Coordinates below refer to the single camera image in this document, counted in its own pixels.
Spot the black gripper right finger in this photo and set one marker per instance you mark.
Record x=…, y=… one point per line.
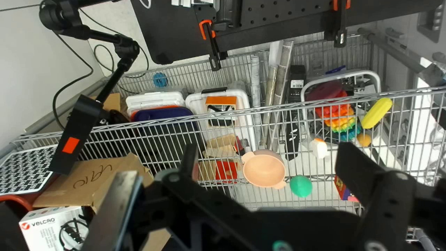
x=355, y=171

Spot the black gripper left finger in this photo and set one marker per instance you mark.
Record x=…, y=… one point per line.
x=189, y=162

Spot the green plush ball toy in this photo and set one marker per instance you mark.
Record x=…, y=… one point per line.
x=301, y=187

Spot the rainbow stacking toy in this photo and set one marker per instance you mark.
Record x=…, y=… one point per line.
x=341, y=121

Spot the yellow plastic toy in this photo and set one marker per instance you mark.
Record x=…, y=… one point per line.
x=376, y=113

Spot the colourful soft number cube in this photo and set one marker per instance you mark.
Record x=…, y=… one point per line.
x=343, y=191

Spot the small orange ball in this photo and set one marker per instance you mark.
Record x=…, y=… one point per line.
x=364, y=139

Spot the red white carton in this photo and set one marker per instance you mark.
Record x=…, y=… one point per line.
x=226, y=170

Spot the white container orange label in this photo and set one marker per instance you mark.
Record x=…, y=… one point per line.
x=220, y=99

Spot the white plastic bin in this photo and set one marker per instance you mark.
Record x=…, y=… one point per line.
x=153, y=99

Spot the small blue round object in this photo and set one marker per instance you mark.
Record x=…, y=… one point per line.
x=160, y=79

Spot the brown cardboard sheet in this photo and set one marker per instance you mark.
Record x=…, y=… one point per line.
x=92, y=178

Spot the black slim device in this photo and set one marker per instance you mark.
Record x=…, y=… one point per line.
x=295, y=92

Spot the white Velcro box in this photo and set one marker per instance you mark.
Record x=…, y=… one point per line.
x=43, y=227

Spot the black perforated table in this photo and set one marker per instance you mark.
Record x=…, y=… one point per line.
x=279, y=18

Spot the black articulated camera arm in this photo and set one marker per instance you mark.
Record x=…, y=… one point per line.
x=88, y=112

